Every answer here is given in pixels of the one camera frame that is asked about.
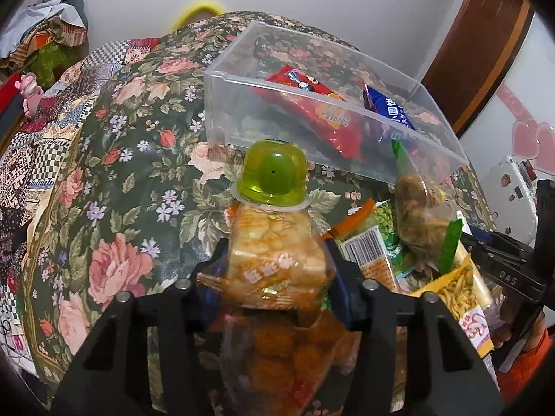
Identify green jelly cup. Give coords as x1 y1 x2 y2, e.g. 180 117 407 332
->
230 139 310 211

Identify golden bread snack packet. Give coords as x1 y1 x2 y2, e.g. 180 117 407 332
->
197 200 335 314

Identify pile of clothes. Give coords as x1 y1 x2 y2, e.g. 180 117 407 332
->
1 0 89 89

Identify yellow fries snack packet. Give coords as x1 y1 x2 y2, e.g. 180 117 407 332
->
410 253 494 359

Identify yellow curved headboard tube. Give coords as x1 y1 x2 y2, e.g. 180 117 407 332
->
171 0 225 31

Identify green pea snack packet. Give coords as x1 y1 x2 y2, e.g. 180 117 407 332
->
323 198 414 294

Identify blue snack packet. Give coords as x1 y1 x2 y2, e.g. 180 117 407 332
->
363 84 416 143

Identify brown nut snack bag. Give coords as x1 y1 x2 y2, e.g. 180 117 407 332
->
391 140 463 274

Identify right hand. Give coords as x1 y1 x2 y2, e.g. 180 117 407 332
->
491 297 546 352

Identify brown wooden door frame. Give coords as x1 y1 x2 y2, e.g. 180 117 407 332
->
422 0 534 136

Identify patchwork checkered quilt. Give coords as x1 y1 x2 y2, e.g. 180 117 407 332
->
1 38 159 376

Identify pink plush toy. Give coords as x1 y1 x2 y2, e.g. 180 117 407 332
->
14 73 43 119

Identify pink heart wall stickers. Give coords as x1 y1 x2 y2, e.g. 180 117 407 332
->
496 84 554 176

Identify floral dark green bedspread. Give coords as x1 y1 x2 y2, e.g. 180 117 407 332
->
20 10 498 416

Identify clear plastic storage box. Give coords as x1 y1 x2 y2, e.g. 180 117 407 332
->
204 21 469 183

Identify red snack packet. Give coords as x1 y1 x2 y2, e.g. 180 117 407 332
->
253 65 362 159

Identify orange crispy snack bag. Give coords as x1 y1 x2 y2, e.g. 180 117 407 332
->
209 307 361 415

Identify white sticker-covered appliance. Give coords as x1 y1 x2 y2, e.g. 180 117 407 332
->
480 156 538 245

